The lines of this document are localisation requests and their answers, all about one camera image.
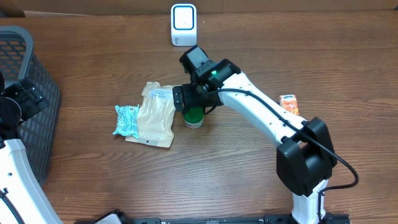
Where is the green lid jar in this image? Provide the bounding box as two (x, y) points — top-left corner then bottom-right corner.
(183, 107), (204, 129)

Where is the grey plastic mesh basket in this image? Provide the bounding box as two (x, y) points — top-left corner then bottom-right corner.
(1, 26), (62, 185)

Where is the white barcode scanner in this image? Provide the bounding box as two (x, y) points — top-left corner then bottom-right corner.
(170, 3), (197, 47)

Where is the orange tissue pack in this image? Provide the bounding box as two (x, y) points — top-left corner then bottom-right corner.
(279, 95), (299, 115)

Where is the white plastic pouch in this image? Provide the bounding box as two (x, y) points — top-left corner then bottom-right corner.
(125, 82), (175, 148)

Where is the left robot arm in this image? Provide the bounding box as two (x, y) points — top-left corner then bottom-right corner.
(1, 78), (62, 224)

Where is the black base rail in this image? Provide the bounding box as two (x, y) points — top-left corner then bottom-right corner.
(130, 213), (351, 224)

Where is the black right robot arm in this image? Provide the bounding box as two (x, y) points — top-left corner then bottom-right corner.
(173, 45), (336, 223)

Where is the light blue snack packet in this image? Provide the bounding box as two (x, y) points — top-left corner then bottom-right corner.
(113, 105), (139, 139)

